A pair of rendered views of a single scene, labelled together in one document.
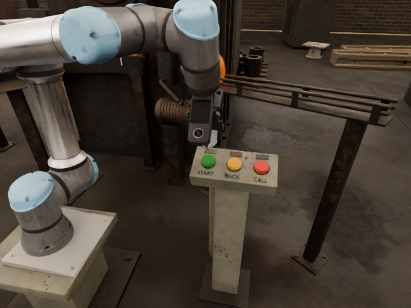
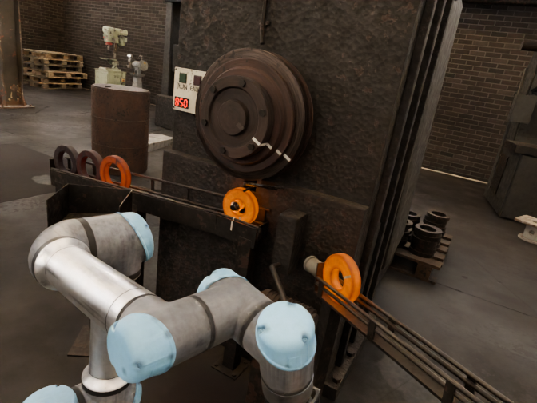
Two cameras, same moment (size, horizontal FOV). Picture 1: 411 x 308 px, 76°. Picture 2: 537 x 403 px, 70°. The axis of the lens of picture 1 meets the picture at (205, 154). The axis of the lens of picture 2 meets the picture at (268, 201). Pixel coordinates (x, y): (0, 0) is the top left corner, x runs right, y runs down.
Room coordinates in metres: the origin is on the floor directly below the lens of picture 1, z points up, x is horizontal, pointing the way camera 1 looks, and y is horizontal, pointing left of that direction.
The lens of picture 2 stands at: (0.10, -0.04, 1.29)
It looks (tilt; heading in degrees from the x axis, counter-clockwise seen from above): 19 degrees down; 15
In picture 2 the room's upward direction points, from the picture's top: 9 degrees clockwise
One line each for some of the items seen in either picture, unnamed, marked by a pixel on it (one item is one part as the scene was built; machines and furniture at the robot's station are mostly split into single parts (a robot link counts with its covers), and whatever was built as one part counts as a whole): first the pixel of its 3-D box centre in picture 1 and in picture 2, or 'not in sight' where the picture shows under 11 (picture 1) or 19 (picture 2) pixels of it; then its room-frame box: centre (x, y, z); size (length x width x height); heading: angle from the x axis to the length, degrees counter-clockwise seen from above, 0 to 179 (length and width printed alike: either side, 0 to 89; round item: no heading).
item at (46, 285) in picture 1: (52, 244); not in sight; (0.58, 0.52, 0.28); 0.32 x 0.32 x 0.04; 80
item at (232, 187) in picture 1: (229, 234); not in sight; (0.60, -0.08, 0.31); 0.24 x 0.16 x 0.62; 78
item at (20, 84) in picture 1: (24, 127); (93, 273); (1.29, 1.00, 0.36); 0.26 x 0.20 x 0.72; 113
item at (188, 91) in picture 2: not in sight; (197, 93); (1.64, 0.75, 1.15); 0.26 x 0.02 x 0.18; 78
